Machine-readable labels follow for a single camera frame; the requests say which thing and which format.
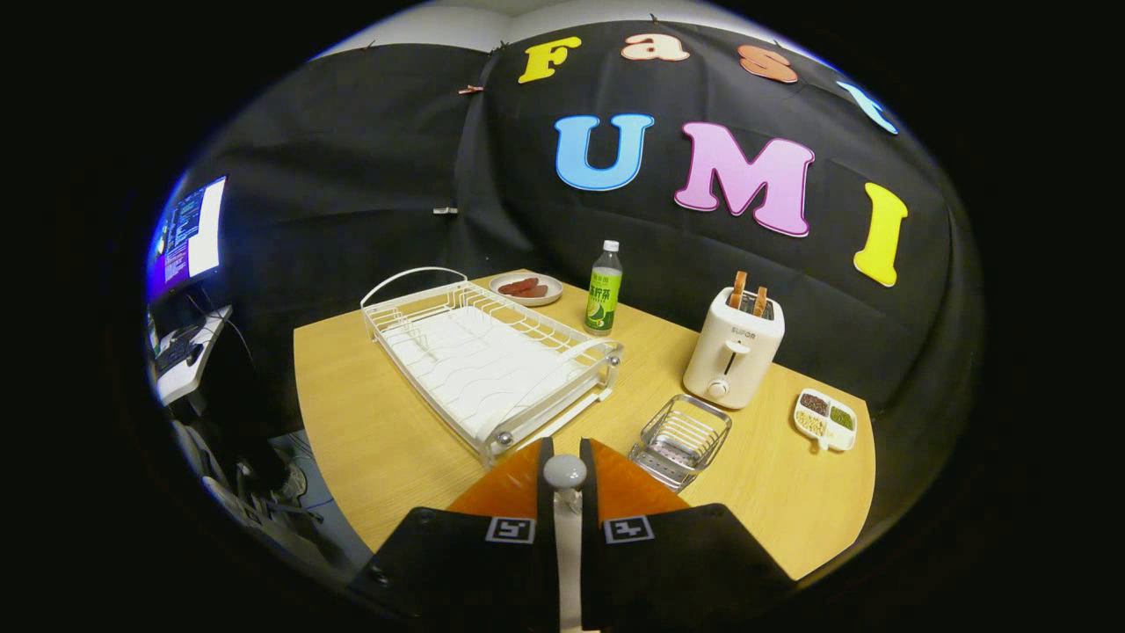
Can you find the small round sausage dish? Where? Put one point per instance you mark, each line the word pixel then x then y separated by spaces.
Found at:
pixel 527 300

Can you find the black backdrop cloth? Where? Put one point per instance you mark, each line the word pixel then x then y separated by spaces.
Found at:
pixel 395 176

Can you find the green label drink bottle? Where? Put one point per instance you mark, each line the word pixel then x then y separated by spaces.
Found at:
pixel 603 299

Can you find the white desk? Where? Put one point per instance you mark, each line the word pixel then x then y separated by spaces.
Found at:
pixel 189 374

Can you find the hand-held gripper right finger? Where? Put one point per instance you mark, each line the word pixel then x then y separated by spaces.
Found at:
pixel 685 571

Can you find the computer monitor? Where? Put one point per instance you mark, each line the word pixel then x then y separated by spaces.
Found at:
pixel 198 233

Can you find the red-brown sausage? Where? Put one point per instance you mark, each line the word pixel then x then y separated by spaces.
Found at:
pixel 517 286
pixel 536 291

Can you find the white toaster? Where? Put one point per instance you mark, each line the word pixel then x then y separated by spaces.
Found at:
pixel 734 360

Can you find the brown toast slice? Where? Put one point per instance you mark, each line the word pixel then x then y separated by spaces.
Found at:
pixel 759 301
pixel 738 290

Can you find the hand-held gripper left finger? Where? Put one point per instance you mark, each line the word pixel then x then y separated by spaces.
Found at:
pixel 457 571

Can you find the white divided grain dish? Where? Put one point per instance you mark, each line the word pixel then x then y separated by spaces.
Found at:
pixel 826 420

